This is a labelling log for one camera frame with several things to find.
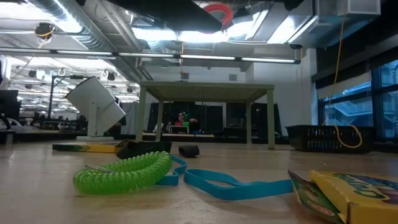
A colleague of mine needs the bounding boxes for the large wide black band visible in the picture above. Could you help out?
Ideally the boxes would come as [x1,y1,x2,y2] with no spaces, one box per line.
[116,139,172,161]

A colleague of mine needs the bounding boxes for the yellow Crayola crayon box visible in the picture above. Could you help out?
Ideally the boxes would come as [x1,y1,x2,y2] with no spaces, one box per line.
[52,143,118,154]
[287,169,398,224]

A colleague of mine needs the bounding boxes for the black partition panels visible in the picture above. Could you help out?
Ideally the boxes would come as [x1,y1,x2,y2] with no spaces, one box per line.
[148,101,282,139]

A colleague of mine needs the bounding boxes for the black ceiling cable reel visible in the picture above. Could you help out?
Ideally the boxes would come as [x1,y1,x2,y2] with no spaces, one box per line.
[34,22,57,49]

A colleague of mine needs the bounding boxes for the long ceiling tube light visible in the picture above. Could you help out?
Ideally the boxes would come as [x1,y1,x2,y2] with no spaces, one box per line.
[0,47,302,65]

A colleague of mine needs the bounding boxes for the green coil keychain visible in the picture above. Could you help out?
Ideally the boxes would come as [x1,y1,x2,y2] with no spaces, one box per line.
[73,151,173,196]

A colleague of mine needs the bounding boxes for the black monitor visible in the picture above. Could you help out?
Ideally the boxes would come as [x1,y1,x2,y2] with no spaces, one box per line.
[0,89,22,121]

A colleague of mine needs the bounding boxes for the blue rubber band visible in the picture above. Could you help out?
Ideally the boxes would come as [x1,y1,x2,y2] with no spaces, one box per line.
[183,169,294,202]
[154,154,188,188]

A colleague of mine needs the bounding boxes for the red coil keychain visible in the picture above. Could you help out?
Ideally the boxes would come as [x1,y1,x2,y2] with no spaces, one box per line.
[203,2,234,32]

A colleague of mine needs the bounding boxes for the black slotted plastic basket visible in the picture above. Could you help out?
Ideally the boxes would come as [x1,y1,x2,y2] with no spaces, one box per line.
[285,125,376,153]

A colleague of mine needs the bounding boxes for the yellow extension cord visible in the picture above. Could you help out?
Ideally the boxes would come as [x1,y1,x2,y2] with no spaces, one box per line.
[323,15,346,125]

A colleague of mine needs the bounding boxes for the small wide black band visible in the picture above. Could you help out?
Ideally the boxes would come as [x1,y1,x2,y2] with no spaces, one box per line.
[178,144,200,159]

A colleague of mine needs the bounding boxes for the black metal stand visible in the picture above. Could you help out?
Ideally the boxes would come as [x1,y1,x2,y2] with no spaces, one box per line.
[48,74,84,121]

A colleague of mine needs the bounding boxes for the person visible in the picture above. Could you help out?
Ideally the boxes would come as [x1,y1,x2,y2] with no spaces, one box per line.
[169,111,198,133]

